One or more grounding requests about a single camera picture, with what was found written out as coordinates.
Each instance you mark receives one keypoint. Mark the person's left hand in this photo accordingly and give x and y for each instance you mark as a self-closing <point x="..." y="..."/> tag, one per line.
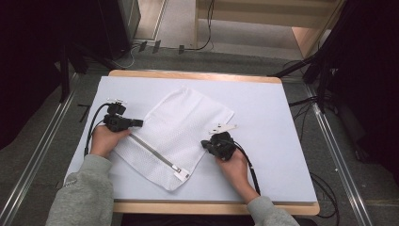
<point x="103" y="142"/>

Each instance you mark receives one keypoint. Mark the white table mat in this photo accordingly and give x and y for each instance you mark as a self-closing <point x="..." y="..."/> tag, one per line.
<point x="269" y="157"/>

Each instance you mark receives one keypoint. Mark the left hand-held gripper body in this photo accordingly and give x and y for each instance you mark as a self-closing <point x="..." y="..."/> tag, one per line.
<point x="116" y="121"/>

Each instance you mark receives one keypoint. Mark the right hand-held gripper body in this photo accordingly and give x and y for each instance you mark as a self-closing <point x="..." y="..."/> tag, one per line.
<point x="222" y="146"/>

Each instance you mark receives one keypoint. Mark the black cabinet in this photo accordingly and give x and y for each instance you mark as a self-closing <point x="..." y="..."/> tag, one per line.
<point x="122" y="22"/>

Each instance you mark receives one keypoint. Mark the white mesh laundry bag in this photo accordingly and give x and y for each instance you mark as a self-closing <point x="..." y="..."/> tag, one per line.
<point x="182" y="128"/>

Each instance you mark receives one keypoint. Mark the metal floor rail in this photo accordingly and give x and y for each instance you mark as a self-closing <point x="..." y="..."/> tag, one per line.
<point x="338" y="163"/>
<point x="37" y="150"/>

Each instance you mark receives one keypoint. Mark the wooden table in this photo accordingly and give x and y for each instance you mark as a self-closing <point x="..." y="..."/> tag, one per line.
<point x="200" y="208"/>

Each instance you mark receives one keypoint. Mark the light wooden shelf unit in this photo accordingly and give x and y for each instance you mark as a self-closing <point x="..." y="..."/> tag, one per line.
<point x="301" y="34"/>

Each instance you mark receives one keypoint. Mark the black metal stand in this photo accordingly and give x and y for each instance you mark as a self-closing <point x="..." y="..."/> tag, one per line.
<point x="323" y="81"/>

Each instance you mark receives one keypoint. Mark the person's right hand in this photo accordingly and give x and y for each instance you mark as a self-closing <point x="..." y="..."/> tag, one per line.
<point x="236" y="171"/>

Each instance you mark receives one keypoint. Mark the black metal post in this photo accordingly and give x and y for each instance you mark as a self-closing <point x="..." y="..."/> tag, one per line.
<point x="64" y="75"/>

